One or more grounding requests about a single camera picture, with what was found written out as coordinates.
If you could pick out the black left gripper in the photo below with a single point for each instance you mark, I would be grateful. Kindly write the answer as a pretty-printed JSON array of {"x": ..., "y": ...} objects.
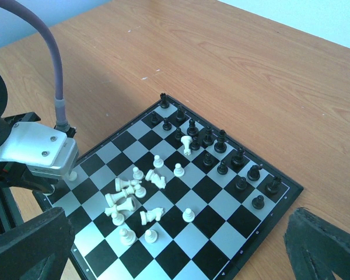
[{"x": 17, "y": 174}]

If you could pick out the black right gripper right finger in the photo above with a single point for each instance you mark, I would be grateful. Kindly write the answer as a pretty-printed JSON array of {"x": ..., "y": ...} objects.
[{"x": 316, "y": 249}]

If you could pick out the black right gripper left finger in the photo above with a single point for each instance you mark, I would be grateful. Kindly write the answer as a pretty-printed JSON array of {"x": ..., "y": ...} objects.
[{"x": 38, "y": 248}]

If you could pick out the white pawn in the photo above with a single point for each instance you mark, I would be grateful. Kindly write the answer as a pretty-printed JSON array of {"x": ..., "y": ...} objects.
[
  {"x": 140, "y": 191},
  {"x": 178, "y": 170},
  {"x": 137, "y": 173},
  {"x": 72, "y": 176},
  {"x": 150, "y": 236},
  {"x": 158, "y": 162},
  {"x": 188, "y": 215}
]

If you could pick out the black white chessboard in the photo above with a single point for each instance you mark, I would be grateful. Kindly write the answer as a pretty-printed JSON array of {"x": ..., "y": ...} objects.
[{"x": 234, "y": 213}]

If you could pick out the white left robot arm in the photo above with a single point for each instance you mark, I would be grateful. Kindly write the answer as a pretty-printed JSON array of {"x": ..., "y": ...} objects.
[{"x": 32, "y": 155}]

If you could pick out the white king lying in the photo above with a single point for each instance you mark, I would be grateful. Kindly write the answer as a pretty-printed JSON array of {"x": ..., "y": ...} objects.
[{"x": 114, "y": 198}]

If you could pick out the white queen lying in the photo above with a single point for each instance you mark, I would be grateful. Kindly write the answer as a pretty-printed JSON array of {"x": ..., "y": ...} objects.
[{"x": 128, "y": 205}]

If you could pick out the white bishop lying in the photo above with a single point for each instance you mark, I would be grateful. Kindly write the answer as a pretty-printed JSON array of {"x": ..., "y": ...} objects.
[{"x": 120, "y": 184}]

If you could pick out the black pawn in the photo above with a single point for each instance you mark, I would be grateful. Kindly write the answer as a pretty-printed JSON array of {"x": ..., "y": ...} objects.
[
  {"x": 178, "y": 134},
  {"x": 194, "y": 145},
  {"x": 166, "y": 125},
  {"x": 207, "y": 160},
  {"x": 154, "y": 118},
  {"x": 222, "y": 169}
]

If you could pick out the white knight lying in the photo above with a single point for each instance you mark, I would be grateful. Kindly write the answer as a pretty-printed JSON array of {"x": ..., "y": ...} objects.
[{"x": 158, "y": 181}]

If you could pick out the black king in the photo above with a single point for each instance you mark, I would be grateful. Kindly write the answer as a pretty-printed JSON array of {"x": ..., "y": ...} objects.
[{"x": 220, "y": 145}]

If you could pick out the black queen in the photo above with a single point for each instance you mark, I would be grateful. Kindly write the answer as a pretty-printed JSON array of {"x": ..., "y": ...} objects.
[{"x": 208, "y": 138}]

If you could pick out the black rook corner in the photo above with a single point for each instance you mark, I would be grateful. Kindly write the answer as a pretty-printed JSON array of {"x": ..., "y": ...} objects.
[{"x": 164, "y": 103}]

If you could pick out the black bishop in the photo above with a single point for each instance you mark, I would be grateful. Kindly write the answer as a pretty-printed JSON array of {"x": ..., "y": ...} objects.
[{"x": 192, "y": 130}]

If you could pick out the black knight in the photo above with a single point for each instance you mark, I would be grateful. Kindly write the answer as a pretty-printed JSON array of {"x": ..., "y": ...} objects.
[{"x": 180, "y": 116}]

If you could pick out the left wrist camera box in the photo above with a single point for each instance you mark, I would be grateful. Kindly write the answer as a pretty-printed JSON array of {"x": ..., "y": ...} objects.
[{"x": 47, "y": 152}]

